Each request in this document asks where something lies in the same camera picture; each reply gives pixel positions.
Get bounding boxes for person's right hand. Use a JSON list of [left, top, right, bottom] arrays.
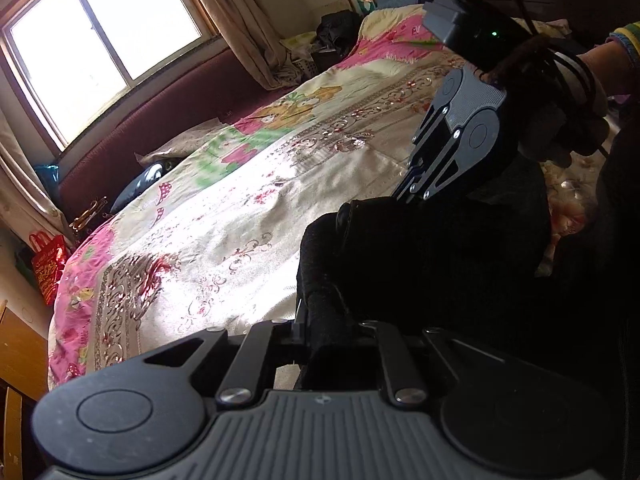
[[537, 52, 611, 168]]

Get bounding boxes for beige curtain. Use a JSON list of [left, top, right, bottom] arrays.
[[0, 110, 77, 247], [175, 0, 302, 92]]

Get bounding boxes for black clothing pile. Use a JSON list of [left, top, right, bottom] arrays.
[[314, 10, 364, 59]]

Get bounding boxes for window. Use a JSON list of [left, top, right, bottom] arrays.
[[0, 0, 217, 152]]

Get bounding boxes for gold metal rack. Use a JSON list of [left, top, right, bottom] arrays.
[[69, 196, 109, 232]]

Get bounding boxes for black pants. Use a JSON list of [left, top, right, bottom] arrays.
[[295, 152, 555, 395]]

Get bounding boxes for wooden cabinet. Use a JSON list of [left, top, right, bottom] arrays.
[[0, 300, 52, 480]]

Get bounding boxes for blue plastic bag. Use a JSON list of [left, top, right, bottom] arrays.
[[35, 162, 62, 187]]

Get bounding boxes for red gift bag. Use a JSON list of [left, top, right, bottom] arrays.
[[29, 231, 69, 307]]

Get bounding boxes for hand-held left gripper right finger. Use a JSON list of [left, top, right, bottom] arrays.
[[361, 319, 507, 407]]

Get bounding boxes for person's right forearm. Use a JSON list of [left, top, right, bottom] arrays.
[[575, 22, 640, 98]]

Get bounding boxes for dark red headboard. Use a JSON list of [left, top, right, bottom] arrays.
[[55, 47, 297, 222]]

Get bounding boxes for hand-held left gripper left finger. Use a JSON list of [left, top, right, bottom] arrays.
[[144, 304, 310, 407]]

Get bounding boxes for floral satin bedspread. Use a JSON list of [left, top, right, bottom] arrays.
[[47, 2, 618, 392]]

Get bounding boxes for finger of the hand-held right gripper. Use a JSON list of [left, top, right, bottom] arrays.
[[393, 102, 454, 204], [410, 131, 490, 206]]

